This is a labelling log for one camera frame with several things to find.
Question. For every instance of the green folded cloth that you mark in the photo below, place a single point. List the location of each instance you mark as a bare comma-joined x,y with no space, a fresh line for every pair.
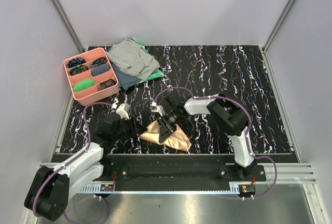
145,67

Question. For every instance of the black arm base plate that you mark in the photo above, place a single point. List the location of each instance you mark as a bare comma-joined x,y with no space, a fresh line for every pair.
177,169

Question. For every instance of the left aluminium frame post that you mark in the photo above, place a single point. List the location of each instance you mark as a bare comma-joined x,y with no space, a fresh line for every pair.
67,24

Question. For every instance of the peach satin napkin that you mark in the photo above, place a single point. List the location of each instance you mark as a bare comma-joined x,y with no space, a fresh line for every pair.
177,140

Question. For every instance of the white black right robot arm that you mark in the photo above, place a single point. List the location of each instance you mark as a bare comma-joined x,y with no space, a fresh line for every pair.
232,118

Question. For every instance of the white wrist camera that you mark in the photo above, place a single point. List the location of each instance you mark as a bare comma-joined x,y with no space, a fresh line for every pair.
155,108
123,111

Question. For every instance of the right aluminium frame post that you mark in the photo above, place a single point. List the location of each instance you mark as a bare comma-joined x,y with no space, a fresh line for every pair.
285,12

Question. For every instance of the aluminium frame post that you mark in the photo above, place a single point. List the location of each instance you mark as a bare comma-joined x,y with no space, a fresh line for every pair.
67,24
285,12

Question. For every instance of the black marbled table mat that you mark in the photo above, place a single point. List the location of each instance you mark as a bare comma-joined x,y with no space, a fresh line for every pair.
235,70

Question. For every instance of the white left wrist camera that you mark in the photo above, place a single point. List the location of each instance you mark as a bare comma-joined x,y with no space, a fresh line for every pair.
123,111

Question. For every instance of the green item in tray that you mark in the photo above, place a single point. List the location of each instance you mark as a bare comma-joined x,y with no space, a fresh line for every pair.
83,85

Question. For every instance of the aluminium frame rail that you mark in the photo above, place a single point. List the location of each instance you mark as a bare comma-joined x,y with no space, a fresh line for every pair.
287,173

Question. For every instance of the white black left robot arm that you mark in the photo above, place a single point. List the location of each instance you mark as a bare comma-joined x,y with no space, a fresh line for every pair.
53,187

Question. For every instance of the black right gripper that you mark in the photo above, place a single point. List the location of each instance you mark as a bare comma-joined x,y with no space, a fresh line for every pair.
165,127

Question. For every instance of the blue grey folded cloth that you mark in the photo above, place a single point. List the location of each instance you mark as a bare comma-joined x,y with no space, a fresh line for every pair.
127,81

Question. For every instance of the white slotted cable duct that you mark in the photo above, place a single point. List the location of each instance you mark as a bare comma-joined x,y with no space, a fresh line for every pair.
231,188

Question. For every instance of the pink compartment tray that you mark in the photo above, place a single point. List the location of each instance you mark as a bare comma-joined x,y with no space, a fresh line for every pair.
94,93

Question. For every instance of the grey item in tray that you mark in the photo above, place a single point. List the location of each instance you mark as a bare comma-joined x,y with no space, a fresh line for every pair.
100,69

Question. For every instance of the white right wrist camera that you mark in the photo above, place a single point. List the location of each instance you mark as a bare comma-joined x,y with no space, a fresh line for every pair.
155,108

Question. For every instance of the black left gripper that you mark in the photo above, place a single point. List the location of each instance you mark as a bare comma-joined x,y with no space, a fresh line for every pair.
136,129

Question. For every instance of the dark brown item in tray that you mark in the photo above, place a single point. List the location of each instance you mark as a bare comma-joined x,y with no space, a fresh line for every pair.
107,84

